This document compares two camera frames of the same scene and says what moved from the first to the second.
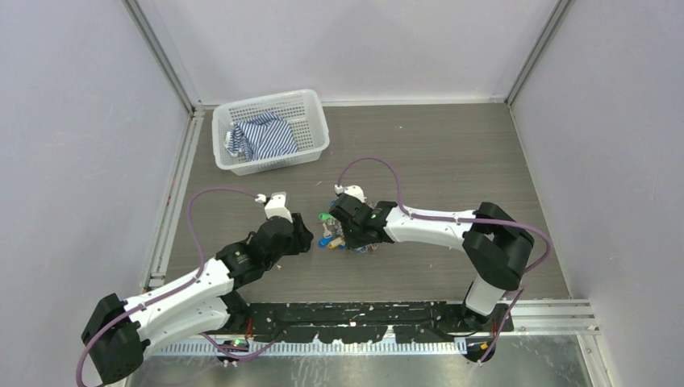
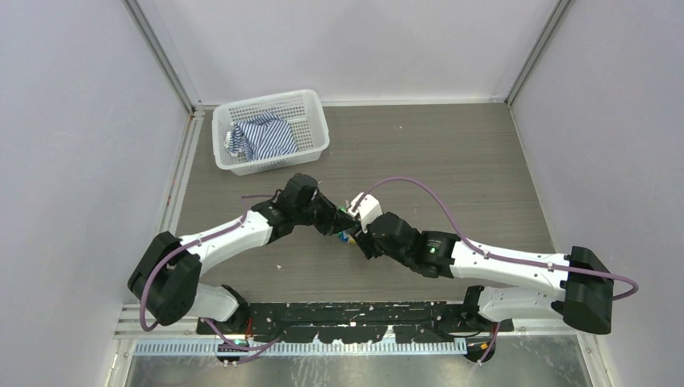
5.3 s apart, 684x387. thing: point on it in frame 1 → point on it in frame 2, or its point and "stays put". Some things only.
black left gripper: [301, 236] → [335, 220]
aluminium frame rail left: [155, 277] stays put
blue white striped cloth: [265, 135] stays put
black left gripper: [366, 322] stays put
